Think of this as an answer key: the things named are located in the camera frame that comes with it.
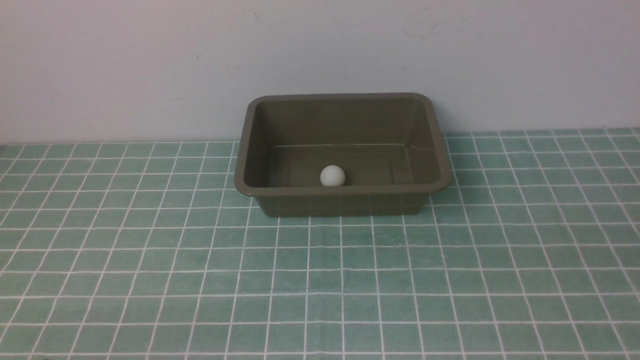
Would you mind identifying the white table-tennis ball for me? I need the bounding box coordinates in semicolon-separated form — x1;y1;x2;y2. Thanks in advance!
320;165;346;187

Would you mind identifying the olive green plastic bin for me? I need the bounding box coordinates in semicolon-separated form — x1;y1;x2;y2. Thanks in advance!
234;92;453;218

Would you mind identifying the green checkered tablecloth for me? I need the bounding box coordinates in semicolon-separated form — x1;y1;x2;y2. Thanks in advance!
0;128;640;360

